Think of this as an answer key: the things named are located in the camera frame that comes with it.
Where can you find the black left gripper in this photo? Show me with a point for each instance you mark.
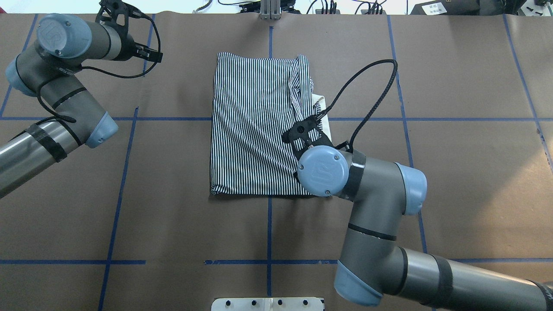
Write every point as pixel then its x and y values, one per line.
pixel 126 46

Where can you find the blue white striped polo shirt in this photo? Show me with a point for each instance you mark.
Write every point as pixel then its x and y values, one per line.
pixel 255 100

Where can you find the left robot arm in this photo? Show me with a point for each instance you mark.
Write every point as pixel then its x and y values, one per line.
pixel 47 71

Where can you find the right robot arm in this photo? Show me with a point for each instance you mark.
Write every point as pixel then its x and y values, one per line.
pixel 371 264

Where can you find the brown paper table cover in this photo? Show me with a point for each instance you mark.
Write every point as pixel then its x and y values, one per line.
pixel 131 225

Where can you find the blue tape line lengthwise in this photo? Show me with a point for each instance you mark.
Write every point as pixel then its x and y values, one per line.
pixel 406 130

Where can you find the grey box with label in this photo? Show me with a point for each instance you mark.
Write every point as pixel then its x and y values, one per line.
pixel 447 7

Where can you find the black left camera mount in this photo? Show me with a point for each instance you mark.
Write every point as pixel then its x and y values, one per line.
pixel 116 14

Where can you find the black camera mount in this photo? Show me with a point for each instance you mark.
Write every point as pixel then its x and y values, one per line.
pixel 306 134
pixel 116 14

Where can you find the aluminium frame post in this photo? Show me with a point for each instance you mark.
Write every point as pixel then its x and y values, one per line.
pixel 270 9

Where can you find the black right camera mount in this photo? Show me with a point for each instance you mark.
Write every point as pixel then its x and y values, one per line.
pixel 306 134

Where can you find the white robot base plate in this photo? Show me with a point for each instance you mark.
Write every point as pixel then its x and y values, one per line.
pixel 269 304

